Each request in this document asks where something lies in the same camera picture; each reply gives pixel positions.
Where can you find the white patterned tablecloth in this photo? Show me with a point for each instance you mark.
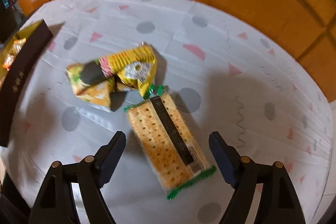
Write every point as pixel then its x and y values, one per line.
pixel 224 76

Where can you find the orange nut snack bag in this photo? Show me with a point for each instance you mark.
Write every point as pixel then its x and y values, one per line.
pixel 13 52

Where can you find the gold rectangular tin box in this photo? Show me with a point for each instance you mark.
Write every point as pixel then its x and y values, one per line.
pixel 37 36

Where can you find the cracker pack green ends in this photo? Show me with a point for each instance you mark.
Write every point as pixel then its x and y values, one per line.
pixel 169 146

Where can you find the yellow green foil snack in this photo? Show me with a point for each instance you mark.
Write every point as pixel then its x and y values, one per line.
pixel 90 84

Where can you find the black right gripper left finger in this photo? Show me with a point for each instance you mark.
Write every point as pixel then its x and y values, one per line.
pixel 108 157

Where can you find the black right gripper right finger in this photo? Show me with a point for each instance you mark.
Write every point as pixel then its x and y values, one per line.
pixel 227 159

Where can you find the yellow striped snack bag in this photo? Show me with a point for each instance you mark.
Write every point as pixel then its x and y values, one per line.
pixel 135 67

